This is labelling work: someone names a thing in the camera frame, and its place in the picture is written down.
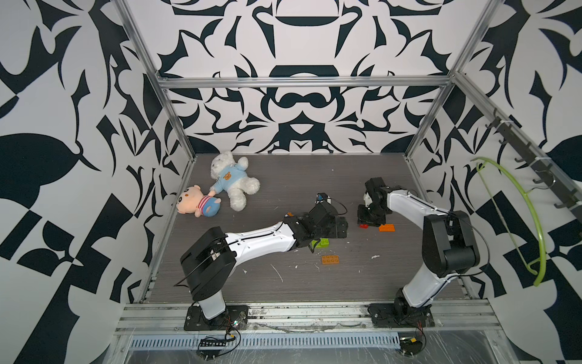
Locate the brown lego brick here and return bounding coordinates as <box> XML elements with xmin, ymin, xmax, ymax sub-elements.
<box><xmin>321</xmin><ymin>255</ymin><xmax>340</xmax><ymax>265</ymax></box>

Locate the pink doll plush toy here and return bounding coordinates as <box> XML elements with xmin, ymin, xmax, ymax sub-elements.
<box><xmin>177</xmin><ymin>185</ymin><xmax>221</xmax><ymax>218</ymax></box>

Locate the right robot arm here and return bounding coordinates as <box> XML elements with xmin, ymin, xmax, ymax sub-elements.
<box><xmin>358</xmin><ymin>177</ymin><xmax>480</xmax><ymax>316</ymax></box>

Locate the black connector box right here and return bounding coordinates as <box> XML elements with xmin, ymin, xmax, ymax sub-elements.
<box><xmin>400</xmin><ymin>337</ymin><xmax>424</xmax><ymax>357</ymax></box>

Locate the black hook rack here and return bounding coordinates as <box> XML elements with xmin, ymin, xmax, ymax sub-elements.
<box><xmin>487</xmin><ymin>108</ymin><xmax>581</xmax><ymax>221</ymax></box>

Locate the green hoop hanger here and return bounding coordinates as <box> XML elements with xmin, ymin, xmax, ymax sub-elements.
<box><xmin>471</xmin><ymin>156</ymin><xmax>547</xmax><ymax>288</ymax></box>

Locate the green square lego brick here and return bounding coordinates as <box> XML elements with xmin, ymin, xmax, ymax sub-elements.
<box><xmin>312</xmin><ymin>238</ymin><xmax>330</xmax><ymax>249</ymax></box>

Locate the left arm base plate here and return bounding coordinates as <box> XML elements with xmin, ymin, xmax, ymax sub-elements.
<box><xmin>183</xmin><ymin>305</ymin><xmax>249</xmax><ymax>332</ymax></box>

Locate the aluminium frame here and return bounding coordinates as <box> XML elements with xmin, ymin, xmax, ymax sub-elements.
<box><xmin>111</xmin><ymin>0</ymin><xmax>582</xmax><ymax>333</ymax></box>

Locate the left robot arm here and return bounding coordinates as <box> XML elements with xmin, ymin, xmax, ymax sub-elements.
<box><xmin>176</xmin><ymin>201</ymin><xmax>348</xmax><ymax>321</ymax></box>

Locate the white teddy bear blue shirt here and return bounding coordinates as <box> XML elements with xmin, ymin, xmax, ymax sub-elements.
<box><xmin>210</xmin><ymin>151</ymin><xmax>261</xmax><ymax>212</ymax></box>

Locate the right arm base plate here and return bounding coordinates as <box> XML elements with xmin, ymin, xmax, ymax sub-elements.
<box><xmin>368</xmin><ymin>300</ymin><xmax>435</xmax><ymax>329</ymax></box>

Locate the black connector box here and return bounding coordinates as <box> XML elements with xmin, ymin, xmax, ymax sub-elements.
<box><xmin>400</xmin><ymin>337</ymin><xmax>424</xmax><ymax>357</ymax></box>
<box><xmin>196</xmin><ymin>337</ymin><xmax>228</xmax><ymax>357</ymax></box>

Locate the black connector box left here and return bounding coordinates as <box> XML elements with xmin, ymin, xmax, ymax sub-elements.
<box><xmin>196</xmin><ymin>337</ymin><xmax>228</xmax><ymax>357</ymax></box>

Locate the white cable duct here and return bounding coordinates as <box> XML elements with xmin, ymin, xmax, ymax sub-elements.
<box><xmin>130</xmin><ymin>332</ymin><xmax>400</xmax><ymax>350</ymax></box>

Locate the large orange lego brick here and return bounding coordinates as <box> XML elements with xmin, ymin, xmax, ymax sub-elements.
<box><xmin>378</xmin><ymin>224</ymin><xmax>396</xmax><ymax>232</ymax></box>

